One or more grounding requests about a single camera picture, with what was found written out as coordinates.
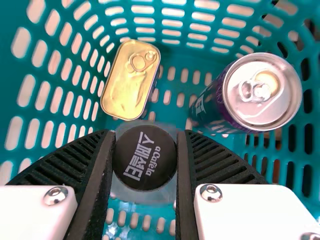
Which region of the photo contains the gold rectangular tin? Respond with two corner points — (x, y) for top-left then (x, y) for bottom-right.
(100, 39), (161, 121)

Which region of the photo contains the dark coffee bottle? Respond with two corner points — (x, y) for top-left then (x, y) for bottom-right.
(109, 120), (181, 210)

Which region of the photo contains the purple can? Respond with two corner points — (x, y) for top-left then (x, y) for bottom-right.
(187, 52), (303, 135)

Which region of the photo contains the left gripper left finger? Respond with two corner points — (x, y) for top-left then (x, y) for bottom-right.
(0, 128), (117, 240)

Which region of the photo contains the teal shopping basket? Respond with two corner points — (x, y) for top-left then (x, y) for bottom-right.
(0, 0), (320, 240)

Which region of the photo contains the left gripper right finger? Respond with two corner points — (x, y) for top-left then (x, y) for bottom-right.
(174, 129), (320, 240)

